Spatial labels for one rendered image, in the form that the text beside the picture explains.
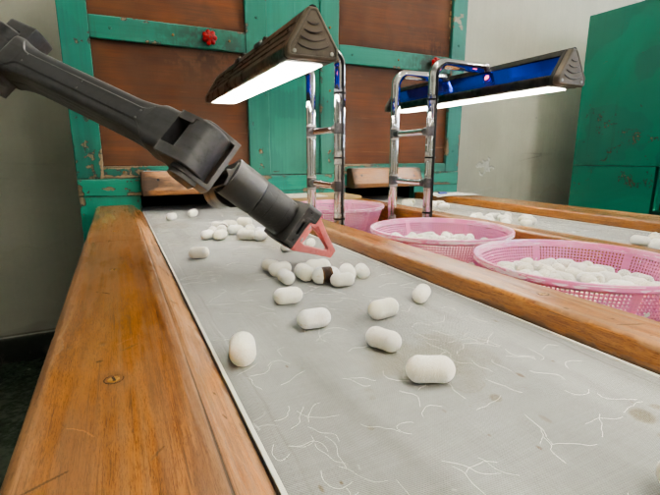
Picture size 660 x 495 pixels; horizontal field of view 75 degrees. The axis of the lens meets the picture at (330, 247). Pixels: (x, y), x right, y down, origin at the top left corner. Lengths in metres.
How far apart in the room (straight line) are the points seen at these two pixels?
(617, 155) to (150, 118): 3.02
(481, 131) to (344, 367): 2.95
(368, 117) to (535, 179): 2.26
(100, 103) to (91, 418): 0.48
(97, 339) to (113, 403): 0.10
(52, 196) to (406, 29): 1.63
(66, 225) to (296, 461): 2.07
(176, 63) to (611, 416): 1.33
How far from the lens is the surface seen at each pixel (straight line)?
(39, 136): 2.26
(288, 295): 0.49
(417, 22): 1.80
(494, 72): 1.16
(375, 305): 0.44
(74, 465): 0.25
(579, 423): 0.33
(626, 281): 0.69
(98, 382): 0.32
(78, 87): 0.72
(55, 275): 2.32
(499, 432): 0.30
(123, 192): 1.39
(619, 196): 3.32
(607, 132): 3.38
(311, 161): 1.06
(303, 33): 0.68
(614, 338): 0.44
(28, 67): 0.79
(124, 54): 1.43
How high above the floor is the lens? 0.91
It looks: 12 degrees down
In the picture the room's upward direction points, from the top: straight up
